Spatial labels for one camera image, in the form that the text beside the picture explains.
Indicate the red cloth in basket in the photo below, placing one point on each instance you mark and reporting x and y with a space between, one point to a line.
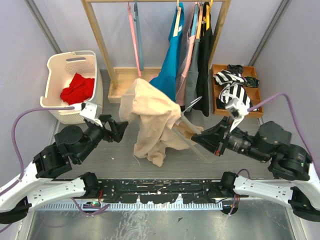
79 90

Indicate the dark patterned cloth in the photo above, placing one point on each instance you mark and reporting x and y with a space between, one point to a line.
251 82

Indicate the grey plastic hanger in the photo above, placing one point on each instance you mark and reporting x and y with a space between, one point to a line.
138 36

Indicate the black white striped cloth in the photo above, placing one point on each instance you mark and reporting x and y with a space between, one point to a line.
232 88

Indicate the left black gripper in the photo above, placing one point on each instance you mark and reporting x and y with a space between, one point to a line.
118 128

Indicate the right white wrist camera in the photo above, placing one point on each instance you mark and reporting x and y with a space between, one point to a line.
237 110

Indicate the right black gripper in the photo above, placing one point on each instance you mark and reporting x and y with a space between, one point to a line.
210 139

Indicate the wooden clothes rack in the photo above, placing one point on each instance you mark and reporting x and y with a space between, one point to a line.
122 77

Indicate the black garment on hanger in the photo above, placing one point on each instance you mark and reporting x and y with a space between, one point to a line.
205 45

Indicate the orange wooden compartment tray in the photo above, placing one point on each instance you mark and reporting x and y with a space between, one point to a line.
253 93

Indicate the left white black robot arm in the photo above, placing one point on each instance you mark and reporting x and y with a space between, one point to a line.
72 146

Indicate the pink garment on hanger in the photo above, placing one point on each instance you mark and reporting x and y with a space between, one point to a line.
187 45

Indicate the blue t shirt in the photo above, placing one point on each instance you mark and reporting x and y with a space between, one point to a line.
166 79

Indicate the beige t shirt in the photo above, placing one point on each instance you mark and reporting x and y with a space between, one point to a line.
157 115

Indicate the wooden hanger with blue shirt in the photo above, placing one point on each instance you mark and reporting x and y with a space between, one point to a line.
177 20

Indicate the pink plastic hanger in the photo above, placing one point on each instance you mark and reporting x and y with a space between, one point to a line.
134 41

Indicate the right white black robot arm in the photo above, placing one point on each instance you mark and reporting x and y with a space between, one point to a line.
271 144

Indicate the white laundry basket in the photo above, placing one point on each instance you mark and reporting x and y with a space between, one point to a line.
62 68

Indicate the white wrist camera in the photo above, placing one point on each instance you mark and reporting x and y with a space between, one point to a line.
237 110
91 112

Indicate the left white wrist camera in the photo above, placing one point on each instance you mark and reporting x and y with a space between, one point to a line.
91 112

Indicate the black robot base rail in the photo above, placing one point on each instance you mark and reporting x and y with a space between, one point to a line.
165 193

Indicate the grey garment on hanger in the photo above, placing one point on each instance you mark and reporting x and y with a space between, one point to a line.
192 75

